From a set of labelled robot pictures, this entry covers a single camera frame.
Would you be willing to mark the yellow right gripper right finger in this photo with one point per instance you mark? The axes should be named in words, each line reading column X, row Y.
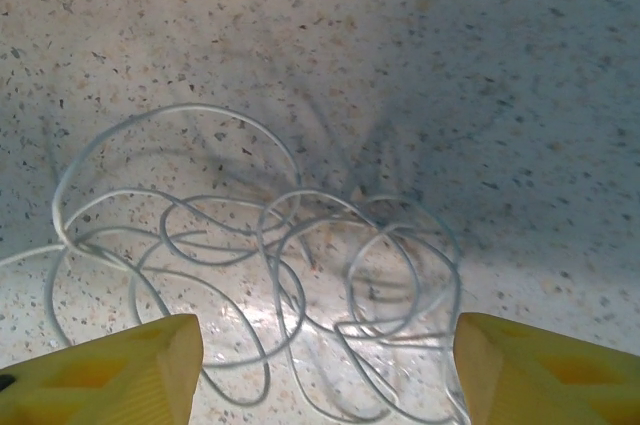
column 550, row 375

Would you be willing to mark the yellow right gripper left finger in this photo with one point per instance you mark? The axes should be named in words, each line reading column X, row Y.
column 100, row 385

